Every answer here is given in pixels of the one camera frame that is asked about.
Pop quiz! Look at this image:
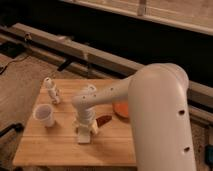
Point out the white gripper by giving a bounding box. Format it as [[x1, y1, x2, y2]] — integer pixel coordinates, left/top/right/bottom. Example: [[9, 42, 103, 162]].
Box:
[[74, 109, 98, 135]]

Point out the white sponge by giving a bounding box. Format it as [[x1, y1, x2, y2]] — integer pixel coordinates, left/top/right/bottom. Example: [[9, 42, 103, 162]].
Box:
[[77, 132, 91, 144]]

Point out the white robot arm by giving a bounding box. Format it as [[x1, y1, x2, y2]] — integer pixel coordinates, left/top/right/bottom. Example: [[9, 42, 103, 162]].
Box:
[[72, 63, 196, 171]]

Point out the wooden board table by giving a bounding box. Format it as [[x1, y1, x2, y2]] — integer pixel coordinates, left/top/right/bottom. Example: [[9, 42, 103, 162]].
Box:
[[13, 79, 135, 166]]

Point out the white plastic bottle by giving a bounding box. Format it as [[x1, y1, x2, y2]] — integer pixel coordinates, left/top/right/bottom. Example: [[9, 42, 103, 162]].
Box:
[[44, 77, 61, 104]]

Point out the black object floor left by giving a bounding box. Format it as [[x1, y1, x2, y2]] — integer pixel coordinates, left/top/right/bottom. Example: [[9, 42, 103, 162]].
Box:
[[0, 123, 24, 138]]

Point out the blue object right edge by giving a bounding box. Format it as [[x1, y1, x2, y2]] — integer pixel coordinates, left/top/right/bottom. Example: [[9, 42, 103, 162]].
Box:
[[205, 145, 213, 167]]

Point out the metal window rail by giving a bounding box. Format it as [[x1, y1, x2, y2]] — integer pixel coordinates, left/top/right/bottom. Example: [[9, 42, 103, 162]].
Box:
[[0, 22, 213, 124]]

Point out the black cable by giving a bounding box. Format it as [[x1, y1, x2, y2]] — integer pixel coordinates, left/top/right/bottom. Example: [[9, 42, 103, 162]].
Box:
[[0, 53, 31, 76]]

